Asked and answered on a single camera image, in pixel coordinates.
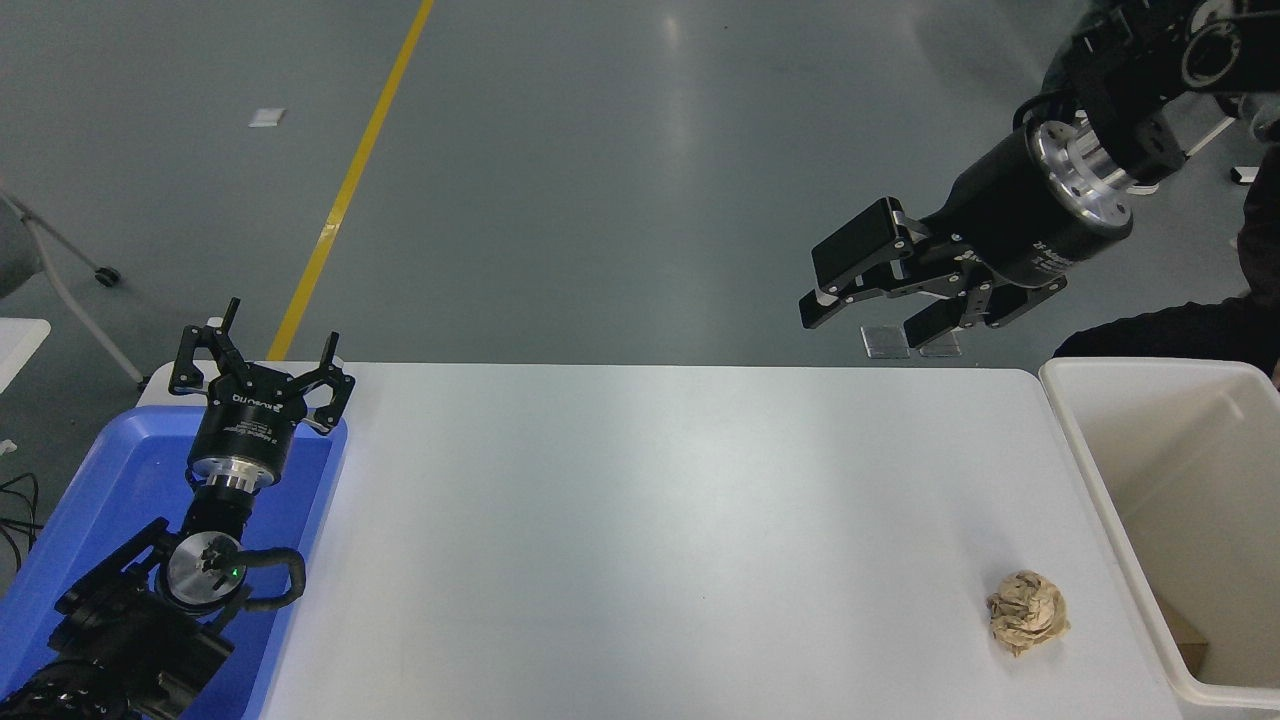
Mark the square metal floor plate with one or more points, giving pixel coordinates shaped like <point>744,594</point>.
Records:
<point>885,344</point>
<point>940,348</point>

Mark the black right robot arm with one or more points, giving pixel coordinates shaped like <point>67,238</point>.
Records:
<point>1130,80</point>

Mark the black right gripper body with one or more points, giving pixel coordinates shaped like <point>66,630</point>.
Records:
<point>1000,220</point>

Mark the white paper scrap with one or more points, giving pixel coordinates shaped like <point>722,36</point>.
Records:
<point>267,117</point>

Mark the small white floor object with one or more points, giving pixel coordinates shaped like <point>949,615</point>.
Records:
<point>1245,175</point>

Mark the small white side table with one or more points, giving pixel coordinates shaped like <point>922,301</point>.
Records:
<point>18,350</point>

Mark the grey chair with casters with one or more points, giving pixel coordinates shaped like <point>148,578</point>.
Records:
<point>12,255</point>

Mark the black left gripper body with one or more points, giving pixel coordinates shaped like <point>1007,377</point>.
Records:
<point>245,420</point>

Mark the seated person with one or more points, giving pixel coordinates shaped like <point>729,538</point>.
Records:
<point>1180,330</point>

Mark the white-framed wheeled chair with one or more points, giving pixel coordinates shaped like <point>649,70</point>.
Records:
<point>1212,138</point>

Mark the blue plastic tray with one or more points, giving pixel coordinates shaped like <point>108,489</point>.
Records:
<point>110,470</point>

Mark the tan paper ball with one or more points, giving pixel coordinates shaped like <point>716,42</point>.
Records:
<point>1028,612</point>

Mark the large pale bin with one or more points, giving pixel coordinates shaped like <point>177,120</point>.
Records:
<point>1200,480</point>

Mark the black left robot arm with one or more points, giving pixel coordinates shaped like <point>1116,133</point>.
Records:
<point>120,620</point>

